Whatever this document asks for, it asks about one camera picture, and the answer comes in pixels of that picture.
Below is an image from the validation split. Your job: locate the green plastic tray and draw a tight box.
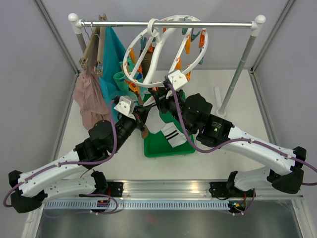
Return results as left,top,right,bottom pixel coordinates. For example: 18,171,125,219
143,112,195,158

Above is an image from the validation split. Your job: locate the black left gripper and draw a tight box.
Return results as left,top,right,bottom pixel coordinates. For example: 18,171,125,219
111,104,153,153

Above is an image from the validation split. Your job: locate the white metal clothes rack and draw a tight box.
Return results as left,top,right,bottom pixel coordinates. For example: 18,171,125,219
68,13,266,117

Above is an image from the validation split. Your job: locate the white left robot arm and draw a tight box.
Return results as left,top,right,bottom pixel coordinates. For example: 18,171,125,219
3,106,152,213

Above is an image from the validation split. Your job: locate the white black striped sock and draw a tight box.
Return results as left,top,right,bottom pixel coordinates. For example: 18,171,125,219
144,96,165,134

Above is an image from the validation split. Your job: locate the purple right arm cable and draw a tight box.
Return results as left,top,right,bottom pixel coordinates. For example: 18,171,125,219
168,83,317,186

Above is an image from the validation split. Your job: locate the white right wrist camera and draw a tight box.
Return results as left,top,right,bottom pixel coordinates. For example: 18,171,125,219
163,69,188,99

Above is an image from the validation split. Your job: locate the pink garment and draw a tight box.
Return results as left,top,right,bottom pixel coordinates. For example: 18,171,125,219
72,70,110,130

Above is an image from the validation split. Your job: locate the mint green patterned sock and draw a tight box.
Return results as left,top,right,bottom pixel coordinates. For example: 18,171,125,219
134,85,145,99

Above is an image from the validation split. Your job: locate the brown sock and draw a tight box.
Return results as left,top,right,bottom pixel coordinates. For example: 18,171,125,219
141,52,153,77
137,94,149,139

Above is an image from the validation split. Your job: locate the teal shirt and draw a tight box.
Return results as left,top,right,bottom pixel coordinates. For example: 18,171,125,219
99,27,126,108

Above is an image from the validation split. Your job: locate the white round clip hanger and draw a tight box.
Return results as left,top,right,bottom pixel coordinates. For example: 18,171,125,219
122,14,209,88

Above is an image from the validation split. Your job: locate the beige wooden hanger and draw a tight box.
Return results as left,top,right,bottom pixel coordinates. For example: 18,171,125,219
79,26,106,76

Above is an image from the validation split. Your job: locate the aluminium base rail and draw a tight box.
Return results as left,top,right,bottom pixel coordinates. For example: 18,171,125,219
43,180,303,213

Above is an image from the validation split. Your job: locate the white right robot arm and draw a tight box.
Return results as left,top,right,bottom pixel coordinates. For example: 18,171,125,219
145,88,306,196

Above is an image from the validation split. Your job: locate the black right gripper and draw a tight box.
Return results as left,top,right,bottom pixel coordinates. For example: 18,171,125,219
151,86,194,134

